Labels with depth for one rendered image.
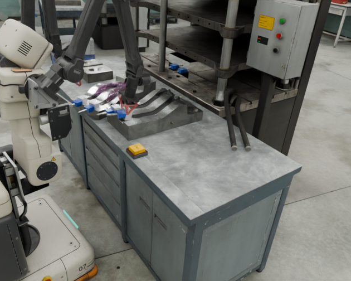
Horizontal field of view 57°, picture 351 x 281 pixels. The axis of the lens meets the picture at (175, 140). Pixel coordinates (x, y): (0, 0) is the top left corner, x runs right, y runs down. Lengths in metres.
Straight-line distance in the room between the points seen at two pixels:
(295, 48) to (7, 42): 1.42
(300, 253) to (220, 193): 1.12
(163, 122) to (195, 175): 0.43
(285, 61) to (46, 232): 1.64
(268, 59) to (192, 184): 0.95
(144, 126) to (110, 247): 0.89
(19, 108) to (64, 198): 1.24
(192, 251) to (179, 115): 0.76
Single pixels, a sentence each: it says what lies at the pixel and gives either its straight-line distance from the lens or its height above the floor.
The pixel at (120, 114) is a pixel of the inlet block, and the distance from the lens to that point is 1.67.
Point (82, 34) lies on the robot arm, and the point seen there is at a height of 1.37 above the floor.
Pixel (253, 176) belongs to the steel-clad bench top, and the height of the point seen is 0.80.
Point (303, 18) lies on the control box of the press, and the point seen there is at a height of 1.40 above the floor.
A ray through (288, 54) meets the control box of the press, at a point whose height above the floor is 1.22.
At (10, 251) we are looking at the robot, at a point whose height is 0.50.
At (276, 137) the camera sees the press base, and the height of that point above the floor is 0.38.
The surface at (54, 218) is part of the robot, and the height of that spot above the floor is 0.28.
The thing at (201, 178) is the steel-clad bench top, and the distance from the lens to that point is 1.46.
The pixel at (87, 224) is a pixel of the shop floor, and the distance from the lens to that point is 2.39.
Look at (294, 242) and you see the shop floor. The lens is 2.46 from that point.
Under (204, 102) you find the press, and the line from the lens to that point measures 2.25.
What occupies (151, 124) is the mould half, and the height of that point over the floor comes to 0.86.
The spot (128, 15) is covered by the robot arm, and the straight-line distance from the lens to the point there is 1.47.
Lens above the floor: 1.68
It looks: 31 degrees down
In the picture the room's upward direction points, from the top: 4 degrees clockwise
